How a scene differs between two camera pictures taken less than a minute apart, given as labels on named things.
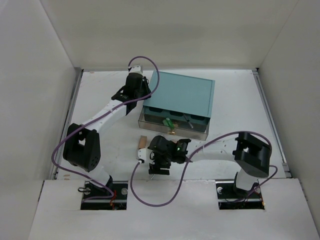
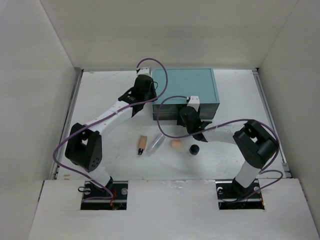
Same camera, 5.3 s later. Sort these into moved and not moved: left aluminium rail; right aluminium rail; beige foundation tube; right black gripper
Moved: right black gripper
Not moved: beige foundation tube; left aluminium rail; right aluminium rail
